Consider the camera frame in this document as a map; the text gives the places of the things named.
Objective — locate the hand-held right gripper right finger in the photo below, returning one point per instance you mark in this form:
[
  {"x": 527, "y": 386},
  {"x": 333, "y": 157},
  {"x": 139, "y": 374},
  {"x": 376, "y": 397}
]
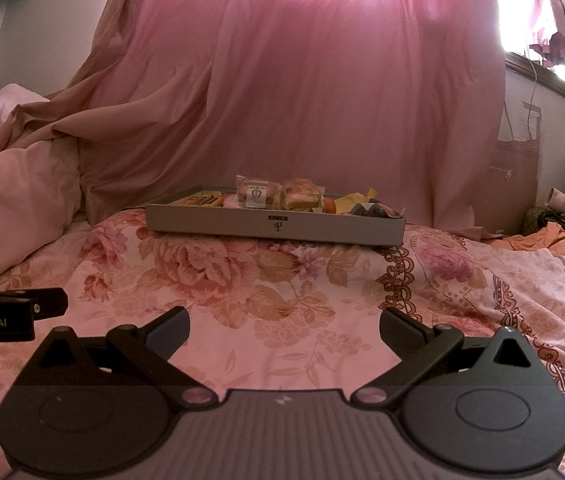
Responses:
[{"x": 397, "y": 332}]

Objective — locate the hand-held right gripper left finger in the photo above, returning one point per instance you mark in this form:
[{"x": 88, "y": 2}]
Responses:
[{"x": 170, "y": 331}]

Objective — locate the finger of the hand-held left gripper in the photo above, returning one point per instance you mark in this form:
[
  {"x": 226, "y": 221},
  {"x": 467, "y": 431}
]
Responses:
[{"x": 52, "y": 302}]

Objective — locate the grey shallow cardboard box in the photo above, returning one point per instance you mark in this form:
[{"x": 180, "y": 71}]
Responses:
[{"x": 212, "y": 222}]

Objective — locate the floral blanket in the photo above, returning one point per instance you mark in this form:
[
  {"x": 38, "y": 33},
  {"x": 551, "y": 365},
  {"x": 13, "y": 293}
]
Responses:
[{"x": 262, "y": 300}]

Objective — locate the blue patterned snack packet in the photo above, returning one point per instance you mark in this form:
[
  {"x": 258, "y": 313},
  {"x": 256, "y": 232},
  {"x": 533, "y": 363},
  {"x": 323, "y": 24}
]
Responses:
[{"x": 375, "y": 211}]

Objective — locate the pink duvet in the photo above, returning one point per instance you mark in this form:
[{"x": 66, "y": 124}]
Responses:
[{"x": 12, "y": 185}]

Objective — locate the yellow snack packet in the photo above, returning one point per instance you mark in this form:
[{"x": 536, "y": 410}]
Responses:
[{"x": 357, "y": 199}]

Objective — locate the round label wrapped cake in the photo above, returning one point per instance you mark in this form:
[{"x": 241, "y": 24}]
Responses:
[{"x": 257, "y": 194}]

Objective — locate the wrapped burger bun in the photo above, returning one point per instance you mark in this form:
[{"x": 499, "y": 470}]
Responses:
[{"x": 302, "y": 194}]

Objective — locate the dark round object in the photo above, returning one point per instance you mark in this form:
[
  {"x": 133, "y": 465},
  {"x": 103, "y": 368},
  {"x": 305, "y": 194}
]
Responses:
[{"x": 532, "y": 220}]

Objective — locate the orange cloth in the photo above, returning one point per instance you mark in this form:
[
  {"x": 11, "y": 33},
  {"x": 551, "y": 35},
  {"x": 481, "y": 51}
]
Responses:
[{"x": 562, "y": 247}]

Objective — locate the pink curtain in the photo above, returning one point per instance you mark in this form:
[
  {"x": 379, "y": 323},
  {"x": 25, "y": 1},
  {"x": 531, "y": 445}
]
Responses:
[{"x": 312, "y": 85}]

